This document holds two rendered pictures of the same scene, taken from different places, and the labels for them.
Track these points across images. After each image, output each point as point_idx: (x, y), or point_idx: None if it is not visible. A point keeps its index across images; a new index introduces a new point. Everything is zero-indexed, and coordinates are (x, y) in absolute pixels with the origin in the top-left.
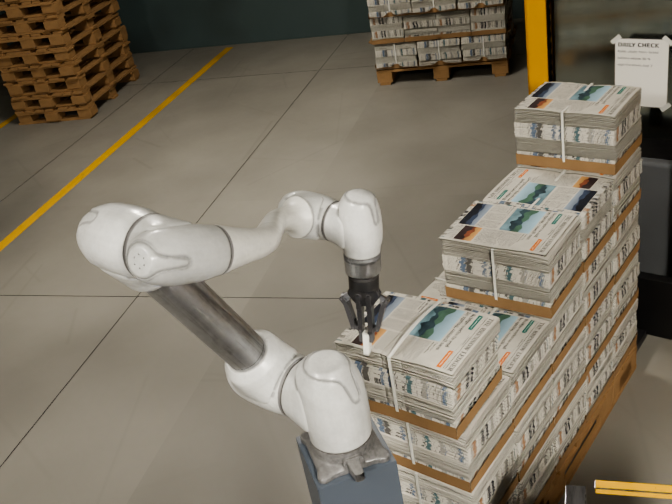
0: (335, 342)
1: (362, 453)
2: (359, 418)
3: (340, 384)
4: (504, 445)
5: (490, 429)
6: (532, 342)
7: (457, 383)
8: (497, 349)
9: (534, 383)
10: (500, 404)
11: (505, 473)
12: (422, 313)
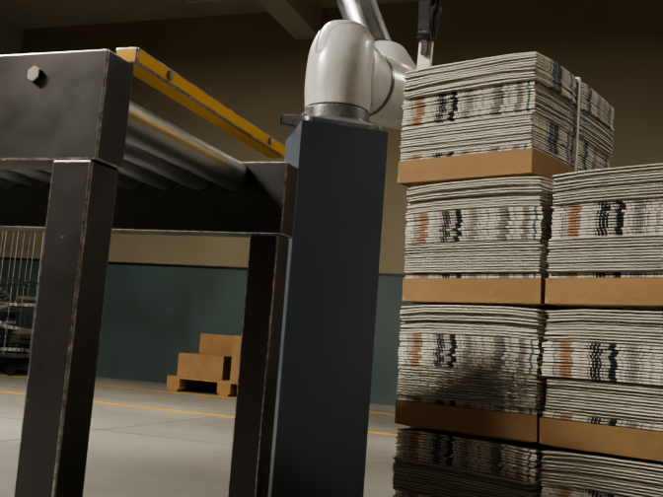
0: None
1: (308, 113)
2: (313, 69)
3: (320, 32)
4: (506, 307)
5: (466, 228)
6: (644, 165)
7: (412, 93)
8: (532, 113)
9: (637, 264)
10: (503, 207)
11: (492, 363)
12: None
